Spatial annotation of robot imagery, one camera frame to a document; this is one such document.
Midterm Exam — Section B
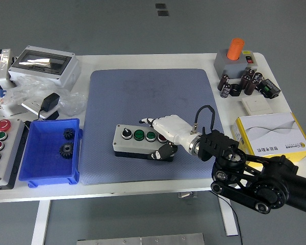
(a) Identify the white wall switch panel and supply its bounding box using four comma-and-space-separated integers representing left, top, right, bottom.
241, 96, 273, 115

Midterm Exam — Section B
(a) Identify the clear plastic bag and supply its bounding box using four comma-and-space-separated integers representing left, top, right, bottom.
5, 75, 89, 117

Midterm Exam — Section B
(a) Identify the white wall socket panel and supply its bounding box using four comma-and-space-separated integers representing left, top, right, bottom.
21, 98, 60, 120

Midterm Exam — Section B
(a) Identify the black capacitor with silver top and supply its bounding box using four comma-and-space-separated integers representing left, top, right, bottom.
220, 83, 232, 99

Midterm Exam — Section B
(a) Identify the black power adapter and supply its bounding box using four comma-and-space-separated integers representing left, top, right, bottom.
38, 92, 61, 119

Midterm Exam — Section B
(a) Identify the white breaker with blue lever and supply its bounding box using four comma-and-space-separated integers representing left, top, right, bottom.
0, 89, 29, 117

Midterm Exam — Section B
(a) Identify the grey enclosure with clear lid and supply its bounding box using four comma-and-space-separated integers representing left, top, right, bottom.
8, 45, 82, 90

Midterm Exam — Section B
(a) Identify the grey four-button control box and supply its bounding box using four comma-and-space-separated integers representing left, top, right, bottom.
112, 124, 178, 162

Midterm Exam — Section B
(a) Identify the black ring core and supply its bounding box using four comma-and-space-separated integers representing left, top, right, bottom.
229, 83, 242, 97

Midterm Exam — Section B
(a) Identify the white table leg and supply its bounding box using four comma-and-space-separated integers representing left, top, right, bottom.
30, 200, 52, 245
217, 190, 239, 237

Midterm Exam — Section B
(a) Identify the metal bracket under table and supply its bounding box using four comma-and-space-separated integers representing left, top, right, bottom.
177, 191, 198, 199

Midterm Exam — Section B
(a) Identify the grey-blue textured mat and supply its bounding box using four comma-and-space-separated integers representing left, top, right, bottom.
79, 68, 223, 186

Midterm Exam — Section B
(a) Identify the orange cylinder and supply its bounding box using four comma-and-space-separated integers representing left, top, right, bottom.
226, 38, 245, 61

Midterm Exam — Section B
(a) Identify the blue plastic bin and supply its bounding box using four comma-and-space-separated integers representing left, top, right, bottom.
18, 117, 84, 188

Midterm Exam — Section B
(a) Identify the large black bevel gear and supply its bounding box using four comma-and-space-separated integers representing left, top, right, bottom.
59, 142, 74, 159

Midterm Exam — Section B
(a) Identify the grey switch box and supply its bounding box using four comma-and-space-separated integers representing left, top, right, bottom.
214, 48, 258, 79

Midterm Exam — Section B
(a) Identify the black and white device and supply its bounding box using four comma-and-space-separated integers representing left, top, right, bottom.
0, 48, 16, 94

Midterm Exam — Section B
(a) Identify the black module with green terminal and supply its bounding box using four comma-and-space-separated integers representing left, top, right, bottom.
256, 78, 281, 100

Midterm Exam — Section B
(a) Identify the grey metal plate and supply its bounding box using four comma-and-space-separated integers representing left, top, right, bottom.
76, 232, 205, 245

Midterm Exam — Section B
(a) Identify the thin black cable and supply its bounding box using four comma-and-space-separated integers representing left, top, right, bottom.
209, 190, 244, 245

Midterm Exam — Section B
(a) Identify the yellow and white cardboard box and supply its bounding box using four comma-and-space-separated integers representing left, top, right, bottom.
231, 112, 306, 166

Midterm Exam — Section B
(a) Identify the small black bevel gear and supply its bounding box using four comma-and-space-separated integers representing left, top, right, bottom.
63, 128, 76, 140

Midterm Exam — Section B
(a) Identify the grey five-button control box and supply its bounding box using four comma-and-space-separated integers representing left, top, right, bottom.
0, 118, 29, 191

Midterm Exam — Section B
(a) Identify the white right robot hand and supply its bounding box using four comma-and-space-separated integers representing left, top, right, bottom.
138, 114, 195, 161

